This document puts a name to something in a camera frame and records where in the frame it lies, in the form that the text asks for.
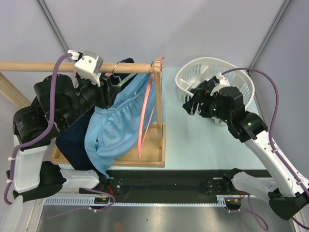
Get wooden rack rod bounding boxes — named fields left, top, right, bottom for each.
left=0, top=61, right=154, bottom=73

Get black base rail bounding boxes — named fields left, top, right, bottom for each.
left=96, top=170, right=246, bottom=204

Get white slotted cable duct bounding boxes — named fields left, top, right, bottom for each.
left=44, top=194, right=228, bottom=207

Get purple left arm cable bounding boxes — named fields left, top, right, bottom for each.
left=3, top=53, right=115, bottom=218

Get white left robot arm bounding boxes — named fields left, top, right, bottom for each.
left=7, top=74, right=121, bottom=201

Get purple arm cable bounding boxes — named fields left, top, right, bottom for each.
left=3, top=53, right=115, bottom=218
left=221, top=67, right=309, bottom=230

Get wooden rack left post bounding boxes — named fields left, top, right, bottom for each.
left=0, top=73, right=31, bottom=109

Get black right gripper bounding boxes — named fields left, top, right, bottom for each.
left=183, top=88, right=231, bottom=123

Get pink hanger with metal hook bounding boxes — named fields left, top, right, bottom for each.
left=137, top=56, right=165, bottom=159

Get light blue shorts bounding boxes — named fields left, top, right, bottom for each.
left=84, top=74, right=153, bottom=174

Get dark grey shorts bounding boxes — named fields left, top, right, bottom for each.
left=190, top=79, right=217, bottom=96

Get navy blue shorts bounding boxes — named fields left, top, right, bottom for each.
left=55, top=57, right=134, bottom=171

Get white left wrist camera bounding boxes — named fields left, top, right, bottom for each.
left=68, top=50, right=103, bottom=87

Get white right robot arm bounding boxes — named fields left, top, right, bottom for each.
left=183, top=87, right=309, bottom=220

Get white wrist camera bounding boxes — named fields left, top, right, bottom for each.
left=211, top=72, right=230, bottom=96
left=68, top=50, right=103, bottom=87

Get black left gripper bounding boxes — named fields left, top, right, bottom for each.
left=60, top=73, right=121, bottom=128

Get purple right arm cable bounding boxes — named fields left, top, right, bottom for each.
left=221, top=67, right=309, bottom=230

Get pale green hanger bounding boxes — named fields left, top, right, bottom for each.
left=112, top=60, right=137, bottom=89

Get white plastic laundry basket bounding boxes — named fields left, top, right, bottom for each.
left=175, top=57, right=255, bottom=126

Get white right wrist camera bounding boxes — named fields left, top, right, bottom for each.
left=211, top=72, right=230, bottom=96

